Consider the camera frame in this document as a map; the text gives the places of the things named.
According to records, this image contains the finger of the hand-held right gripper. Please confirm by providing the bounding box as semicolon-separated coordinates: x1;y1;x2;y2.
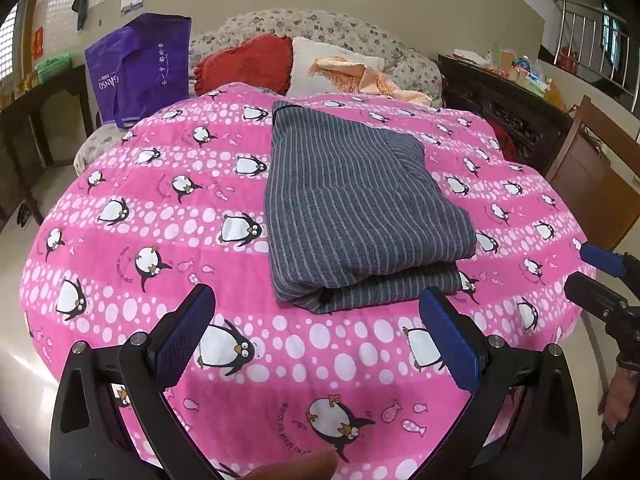
572;240;640;278
564;272;640;331

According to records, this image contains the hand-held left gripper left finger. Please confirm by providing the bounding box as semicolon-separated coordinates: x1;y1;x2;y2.
47;283;236;480

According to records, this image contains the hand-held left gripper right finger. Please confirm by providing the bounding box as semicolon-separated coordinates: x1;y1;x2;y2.
419;287;583;480

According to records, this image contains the grey striped garment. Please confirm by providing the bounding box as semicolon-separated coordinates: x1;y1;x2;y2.
264;101;477;315

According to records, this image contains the person's right hand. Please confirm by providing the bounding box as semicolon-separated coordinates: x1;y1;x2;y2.
602;360;640;443

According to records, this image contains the person's left hand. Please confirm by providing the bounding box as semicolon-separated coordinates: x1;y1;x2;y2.
235;451;339;480

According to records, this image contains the brown wooden chair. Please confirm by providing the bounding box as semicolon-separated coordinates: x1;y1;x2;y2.
545;95;640;253

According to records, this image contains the pink penguin print blanket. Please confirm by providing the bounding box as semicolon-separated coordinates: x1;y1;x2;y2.
20;82;598;480

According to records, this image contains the dark carved wooden cabinet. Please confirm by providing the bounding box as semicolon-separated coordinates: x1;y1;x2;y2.
437;52;576;176

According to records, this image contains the pile of assorted packets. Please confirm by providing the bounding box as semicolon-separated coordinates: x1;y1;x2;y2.
452;42;568;111

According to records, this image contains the metal stair railing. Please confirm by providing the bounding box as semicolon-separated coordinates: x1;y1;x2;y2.
551;0;640;96

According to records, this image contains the dark wooden side table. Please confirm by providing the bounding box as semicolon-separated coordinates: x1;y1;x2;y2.
0;65;93;226

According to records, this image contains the orange fringed scarf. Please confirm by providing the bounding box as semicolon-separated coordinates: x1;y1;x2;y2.
307;56;441;107

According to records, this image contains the purple tote bag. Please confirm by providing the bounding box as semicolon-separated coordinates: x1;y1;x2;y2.
84;12;192;128

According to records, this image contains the red cushion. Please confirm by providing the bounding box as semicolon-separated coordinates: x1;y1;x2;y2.
194;34;294;97

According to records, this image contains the white pillow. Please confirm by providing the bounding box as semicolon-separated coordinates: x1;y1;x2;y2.
287;36;386;98

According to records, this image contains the yellow packet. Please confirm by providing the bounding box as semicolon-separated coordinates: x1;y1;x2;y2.
14;71;40;100

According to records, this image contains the green plastic basket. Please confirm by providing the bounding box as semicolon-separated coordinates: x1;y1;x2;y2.
35;52;73;83

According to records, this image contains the window with blinds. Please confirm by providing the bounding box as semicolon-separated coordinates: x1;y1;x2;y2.
0;2;21;81

